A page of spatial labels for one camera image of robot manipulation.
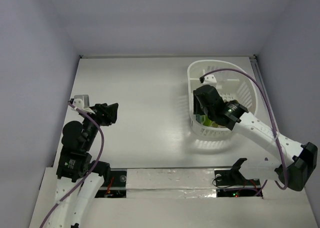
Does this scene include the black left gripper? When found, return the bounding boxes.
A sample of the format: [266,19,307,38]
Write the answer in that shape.
[81,101,118,150]

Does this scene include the teal patterned plate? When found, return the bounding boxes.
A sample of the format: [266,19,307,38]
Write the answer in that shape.
[195,114,204,124]

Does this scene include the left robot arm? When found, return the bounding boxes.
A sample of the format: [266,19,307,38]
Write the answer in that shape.
[44,98,119,228]

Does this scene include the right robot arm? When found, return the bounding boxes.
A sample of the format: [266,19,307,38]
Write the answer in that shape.
[192,84,318,192]

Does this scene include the white plastic dish rack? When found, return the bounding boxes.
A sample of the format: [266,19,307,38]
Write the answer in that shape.
[187,59,261,140]

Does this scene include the lime green plate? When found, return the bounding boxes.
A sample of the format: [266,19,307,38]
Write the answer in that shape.
[202,115,213,127]

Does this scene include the beige plate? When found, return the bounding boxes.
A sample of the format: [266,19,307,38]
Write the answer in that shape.
[211,121,223,128]

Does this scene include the silver foil covered bar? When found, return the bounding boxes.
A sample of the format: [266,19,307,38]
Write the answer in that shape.
[125,168,217,199]

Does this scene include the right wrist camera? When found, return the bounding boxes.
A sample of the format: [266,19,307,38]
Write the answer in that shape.
[199,74,217,86]

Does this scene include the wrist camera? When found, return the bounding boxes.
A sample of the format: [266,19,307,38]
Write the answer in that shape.
[70,94,90,112]
[199,74,217,86]

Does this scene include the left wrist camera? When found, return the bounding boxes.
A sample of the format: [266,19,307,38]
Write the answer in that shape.
[70,94,90,112]

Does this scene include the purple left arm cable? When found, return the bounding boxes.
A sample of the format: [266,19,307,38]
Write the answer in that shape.
[39,101,105,228]

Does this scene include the aluminium rail right edge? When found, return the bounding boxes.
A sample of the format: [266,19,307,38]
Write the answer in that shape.
[249,57,279,130]

